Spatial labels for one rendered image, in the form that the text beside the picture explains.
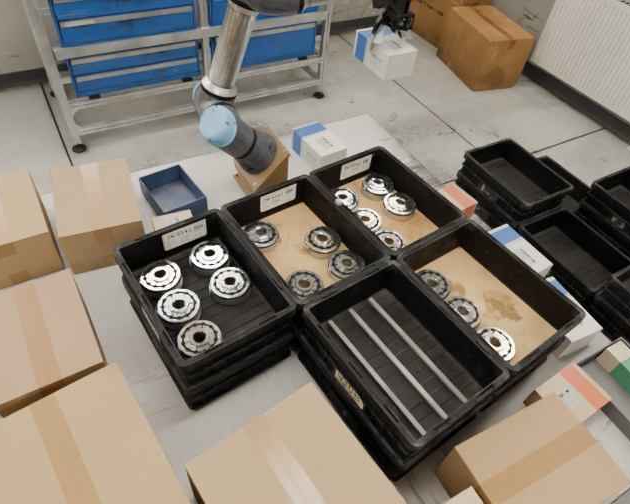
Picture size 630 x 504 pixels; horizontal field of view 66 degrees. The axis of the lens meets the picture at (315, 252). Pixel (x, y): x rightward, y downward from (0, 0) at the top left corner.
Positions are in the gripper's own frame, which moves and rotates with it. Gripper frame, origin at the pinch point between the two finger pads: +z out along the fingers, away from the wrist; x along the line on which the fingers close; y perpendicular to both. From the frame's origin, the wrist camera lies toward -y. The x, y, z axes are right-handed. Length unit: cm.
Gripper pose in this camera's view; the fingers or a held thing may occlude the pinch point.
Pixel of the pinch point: (385, 47)
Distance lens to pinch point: 185.1
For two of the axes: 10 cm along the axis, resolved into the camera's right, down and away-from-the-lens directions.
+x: 8.6, -3.2, 3.9
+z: -0.9, 6.6, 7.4
